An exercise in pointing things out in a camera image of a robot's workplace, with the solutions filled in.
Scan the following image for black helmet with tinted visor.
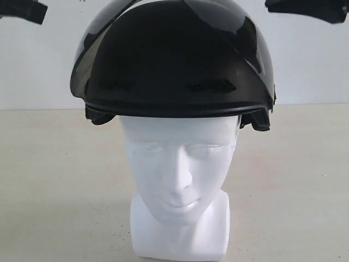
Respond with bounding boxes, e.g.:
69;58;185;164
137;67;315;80
70;1;276;132

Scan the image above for white mannequin head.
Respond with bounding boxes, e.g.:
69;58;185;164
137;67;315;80
120;116;240;253

